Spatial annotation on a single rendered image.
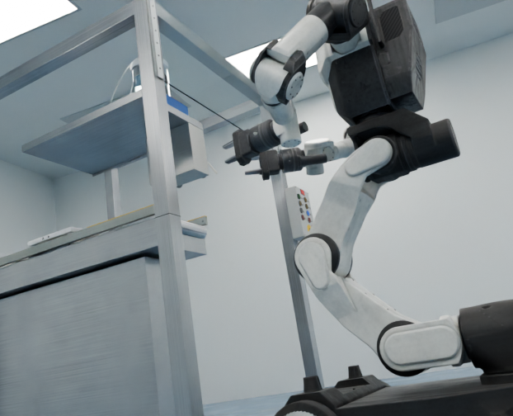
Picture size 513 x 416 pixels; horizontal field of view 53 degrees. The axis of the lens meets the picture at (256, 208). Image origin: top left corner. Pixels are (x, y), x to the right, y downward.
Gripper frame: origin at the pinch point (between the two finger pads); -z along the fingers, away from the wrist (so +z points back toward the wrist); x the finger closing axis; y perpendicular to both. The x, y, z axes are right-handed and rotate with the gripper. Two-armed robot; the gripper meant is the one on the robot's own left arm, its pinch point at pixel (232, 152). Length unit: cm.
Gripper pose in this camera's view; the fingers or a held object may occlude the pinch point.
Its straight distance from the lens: 175.1
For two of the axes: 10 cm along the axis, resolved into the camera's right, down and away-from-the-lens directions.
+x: 1.6, 9.4, -2.9
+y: 6.0, 1.4, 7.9
